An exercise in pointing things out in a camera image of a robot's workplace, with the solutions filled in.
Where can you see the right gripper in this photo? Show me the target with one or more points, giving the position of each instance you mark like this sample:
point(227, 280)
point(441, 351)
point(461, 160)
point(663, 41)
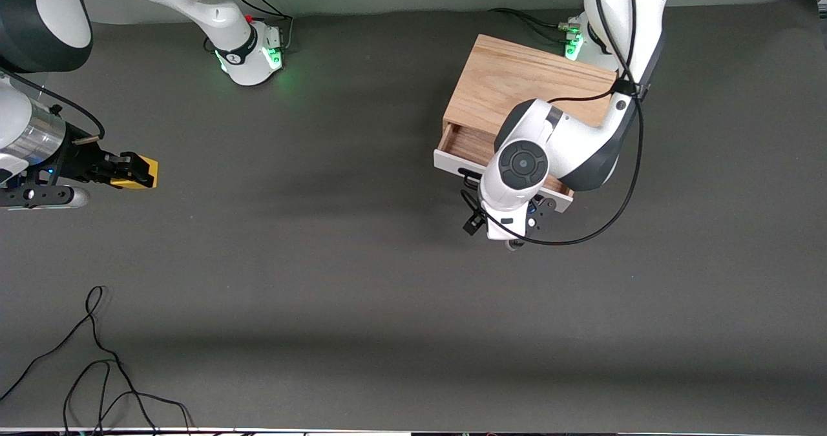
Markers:
point(80, 162)

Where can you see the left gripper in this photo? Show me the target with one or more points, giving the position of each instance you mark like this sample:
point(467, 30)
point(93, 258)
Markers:
point(476, 221)

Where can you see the yellow block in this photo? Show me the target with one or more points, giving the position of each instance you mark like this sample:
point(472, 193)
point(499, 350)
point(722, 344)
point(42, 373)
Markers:
point(150, 165)

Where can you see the white-fronted wooden drawer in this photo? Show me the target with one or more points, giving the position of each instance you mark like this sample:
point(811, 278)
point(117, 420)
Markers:
point(465, 148)

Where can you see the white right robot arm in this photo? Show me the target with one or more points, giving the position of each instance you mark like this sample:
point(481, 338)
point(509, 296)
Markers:
point(213, 10)

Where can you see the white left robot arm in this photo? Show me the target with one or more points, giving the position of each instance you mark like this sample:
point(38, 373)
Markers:
point(581, 145)

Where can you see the wooden drawer cabinet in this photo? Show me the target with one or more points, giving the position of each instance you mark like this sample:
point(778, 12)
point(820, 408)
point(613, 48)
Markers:
point(504, 74)

